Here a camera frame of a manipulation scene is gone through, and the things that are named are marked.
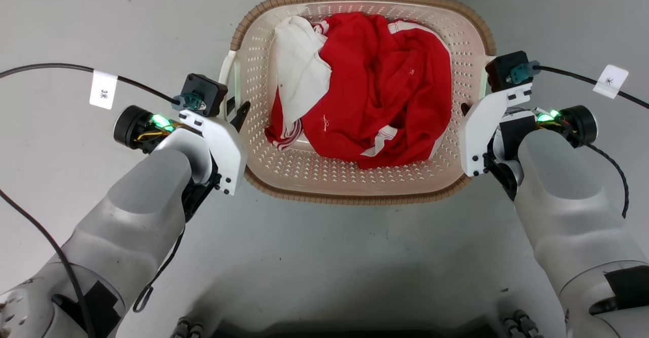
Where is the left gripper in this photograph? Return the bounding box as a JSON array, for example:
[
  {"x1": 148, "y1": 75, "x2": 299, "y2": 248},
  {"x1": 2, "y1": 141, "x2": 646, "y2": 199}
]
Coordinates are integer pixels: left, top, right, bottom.
[{"x1": 177, "y1": 96, "x2": 251, "y2": 222}]

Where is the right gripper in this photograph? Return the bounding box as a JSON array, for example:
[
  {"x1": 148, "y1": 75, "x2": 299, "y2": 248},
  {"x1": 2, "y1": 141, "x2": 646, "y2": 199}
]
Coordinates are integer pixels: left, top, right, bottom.
[{"x1": 458, "y1": 82, "x2": 538, "y2": 200}]

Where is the beige plastic laundry basket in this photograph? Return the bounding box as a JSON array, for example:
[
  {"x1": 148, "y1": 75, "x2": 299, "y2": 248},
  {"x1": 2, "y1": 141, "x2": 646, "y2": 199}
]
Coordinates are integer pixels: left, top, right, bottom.
[{"x1": 219, "y1": 0, "x2": 497, "y2": 206}]

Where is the white garment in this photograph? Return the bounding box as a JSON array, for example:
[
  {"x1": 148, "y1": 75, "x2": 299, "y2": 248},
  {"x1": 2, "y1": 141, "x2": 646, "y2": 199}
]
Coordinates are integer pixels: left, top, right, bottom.
[{"x1": 274, "y1": 16, "x2": 333, "y2": 137}]

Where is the red garment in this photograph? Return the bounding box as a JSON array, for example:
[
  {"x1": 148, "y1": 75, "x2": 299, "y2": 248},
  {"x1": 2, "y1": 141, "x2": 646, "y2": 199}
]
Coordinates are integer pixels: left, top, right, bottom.
[{"x1": 265, "y1": 12, "x2": 452, "y2": 170}]

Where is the black right camera cable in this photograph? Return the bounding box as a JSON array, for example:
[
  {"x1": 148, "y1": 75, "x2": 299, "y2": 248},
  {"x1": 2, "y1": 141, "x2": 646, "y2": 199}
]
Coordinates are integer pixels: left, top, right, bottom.
[{"x1": 536, "y1": 65, "x2": 649, "y2": 109}]

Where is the black camera cable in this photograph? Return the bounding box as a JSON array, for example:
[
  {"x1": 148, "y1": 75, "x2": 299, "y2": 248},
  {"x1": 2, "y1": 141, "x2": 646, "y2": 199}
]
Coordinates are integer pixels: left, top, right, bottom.
[
  {"x1": 0, "y1": 63, "x2": 181, "y2": 106},
  {"x1": 536, "y1": 65, "x2": 649, "y2": 109}
]

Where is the white cable label tag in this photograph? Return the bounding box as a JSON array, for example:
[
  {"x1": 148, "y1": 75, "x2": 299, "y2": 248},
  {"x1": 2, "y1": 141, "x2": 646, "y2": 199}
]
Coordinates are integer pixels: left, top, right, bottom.
[
  {"x1": 592, "y1": 64, "x2": 630, "y2": 99},
  {"x1": 89, "y1": 70, "x2": 119, "y2": 110}
]

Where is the black twisted right arm cable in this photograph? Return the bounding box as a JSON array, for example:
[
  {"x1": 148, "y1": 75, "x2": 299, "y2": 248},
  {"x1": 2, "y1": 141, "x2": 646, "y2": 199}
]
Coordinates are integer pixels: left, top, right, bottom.
[{"x1": 582, "y1": 142, "x2": 630, "y2": 220}]

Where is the thin black looped cable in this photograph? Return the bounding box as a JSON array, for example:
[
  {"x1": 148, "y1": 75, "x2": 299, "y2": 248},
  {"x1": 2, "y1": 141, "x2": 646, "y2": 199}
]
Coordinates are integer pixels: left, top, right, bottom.
[{"x1": 132, "y1": 226, "x2": 186, "y2": 314}]

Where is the black left camera cable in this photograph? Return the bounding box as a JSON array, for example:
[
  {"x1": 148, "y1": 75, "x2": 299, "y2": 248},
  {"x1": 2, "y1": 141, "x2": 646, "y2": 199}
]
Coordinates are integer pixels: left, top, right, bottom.
[{"x1": 0, "y1": 63, "x2": 181, "y2": 106}]

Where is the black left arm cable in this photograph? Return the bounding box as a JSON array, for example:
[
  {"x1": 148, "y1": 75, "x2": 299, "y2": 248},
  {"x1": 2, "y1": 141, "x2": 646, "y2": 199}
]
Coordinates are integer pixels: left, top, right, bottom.
[{"x1": 0, "y1": 188, "x2": 98, "y2": 338}]

